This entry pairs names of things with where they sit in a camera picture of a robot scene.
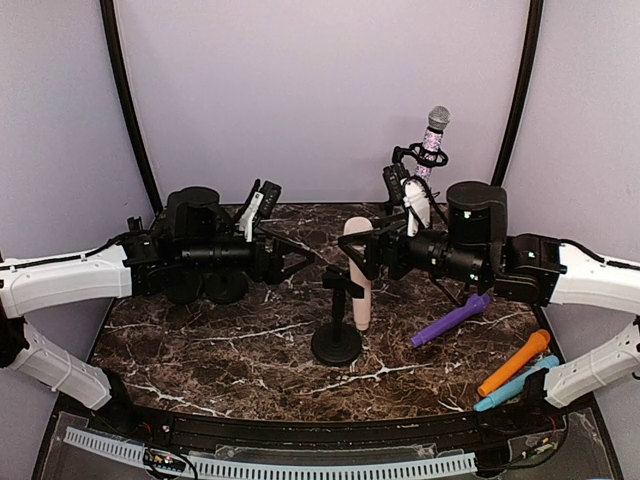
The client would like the black round-base purple mic stand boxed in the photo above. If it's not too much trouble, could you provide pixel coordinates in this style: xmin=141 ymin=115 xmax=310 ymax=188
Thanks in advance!
xmin=205 ymin=270 xmax=248 ymax=305

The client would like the pink toy microphone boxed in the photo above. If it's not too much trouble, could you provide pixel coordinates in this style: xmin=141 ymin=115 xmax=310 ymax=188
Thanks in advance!
xmin=342 ymin=217 xmax=374 ymax=332

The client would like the black round-base blue mic stand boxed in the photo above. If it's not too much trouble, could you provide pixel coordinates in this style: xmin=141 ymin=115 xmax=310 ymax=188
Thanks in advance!
xmin=165 ymin=279 xmax=202 ymax=305

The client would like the black round-base pink mic stand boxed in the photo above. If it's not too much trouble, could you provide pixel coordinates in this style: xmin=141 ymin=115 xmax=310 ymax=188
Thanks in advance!
xmin=311 ymin=265 xmax=372 ymax=367

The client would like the purple toy microphone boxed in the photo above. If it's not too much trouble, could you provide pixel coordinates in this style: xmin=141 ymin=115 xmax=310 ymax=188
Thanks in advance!
xmin=410 ymin=293 xmax=491 ymax=348

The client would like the black round-base orange mic stand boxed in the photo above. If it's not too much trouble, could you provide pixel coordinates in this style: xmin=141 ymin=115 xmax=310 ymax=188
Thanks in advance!
xmin=127 ymin=217 xmax=143 ymax=234

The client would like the orange toy microphone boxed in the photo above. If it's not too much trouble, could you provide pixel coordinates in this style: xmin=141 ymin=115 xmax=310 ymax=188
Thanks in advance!
xmin=477 ymin=329 xmax=551 ymax=398

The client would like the blue toy microphone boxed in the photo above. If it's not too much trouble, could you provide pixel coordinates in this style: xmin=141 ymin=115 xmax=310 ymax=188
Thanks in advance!
xmin=473 ymin=355 xmax=560 ymax=412

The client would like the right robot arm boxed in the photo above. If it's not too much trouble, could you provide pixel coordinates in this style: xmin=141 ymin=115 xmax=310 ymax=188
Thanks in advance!
xmin=338 ymin=181 xmax=639 ymax=315

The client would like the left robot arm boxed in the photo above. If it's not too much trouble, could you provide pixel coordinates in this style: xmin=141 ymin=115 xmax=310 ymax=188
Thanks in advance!
xmin=1 ymin=180 xmax=315 ymax=436

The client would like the black tripod mic stand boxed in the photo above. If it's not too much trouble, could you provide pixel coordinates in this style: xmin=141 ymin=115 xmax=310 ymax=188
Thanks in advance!
xmin=382 ymin=143 xmax=449 ymax=215

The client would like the silver glitter microphone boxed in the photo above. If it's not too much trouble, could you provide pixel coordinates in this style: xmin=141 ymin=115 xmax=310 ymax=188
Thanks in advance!
xmin=414 ymin=105 xmax=450 ymax=181

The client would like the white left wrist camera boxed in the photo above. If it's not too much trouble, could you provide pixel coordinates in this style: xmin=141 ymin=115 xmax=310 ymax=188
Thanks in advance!
xmin=234 ymin=179 xmax=282 ymax=243

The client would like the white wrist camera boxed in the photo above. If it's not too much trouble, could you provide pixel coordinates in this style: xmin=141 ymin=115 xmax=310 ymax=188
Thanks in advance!
xmin=400 ymin=177 xmax=431 ymax=237
xmin=234 ymin=179 xmax=282 ymax=243

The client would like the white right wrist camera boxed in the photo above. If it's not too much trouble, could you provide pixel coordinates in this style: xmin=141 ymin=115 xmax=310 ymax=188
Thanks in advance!
xmin=400 ymin=177 xmax=431 ymax=237

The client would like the black front frame rail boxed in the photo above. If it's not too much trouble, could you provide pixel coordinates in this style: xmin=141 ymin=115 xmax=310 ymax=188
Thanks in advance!
xmin=49 ymin=389 xmax=591 ymax=461

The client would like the white slotted cable duct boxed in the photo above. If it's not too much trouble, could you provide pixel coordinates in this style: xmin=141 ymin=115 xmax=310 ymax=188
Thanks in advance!
xmin=63 ymin=427 xmax=477 ymax=479

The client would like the black right corner post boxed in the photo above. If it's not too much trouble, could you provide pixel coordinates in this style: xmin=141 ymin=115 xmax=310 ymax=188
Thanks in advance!
xmin=491 ymin=0 xmax=545 ymax=186

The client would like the black corner post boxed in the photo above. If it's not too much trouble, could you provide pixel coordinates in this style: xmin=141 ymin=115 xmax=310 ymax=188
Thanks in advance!
xmin=99 ymin=0 xmax=163 ymax=214
xmin=491 ymin=0 xmax=545 ymax=186

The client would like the black left corner post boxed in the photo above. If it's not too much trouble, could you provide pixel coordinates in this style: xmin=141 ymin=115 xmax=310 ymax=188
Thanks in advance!
xmin=99 ymin=0 xmax=163 ymax=214

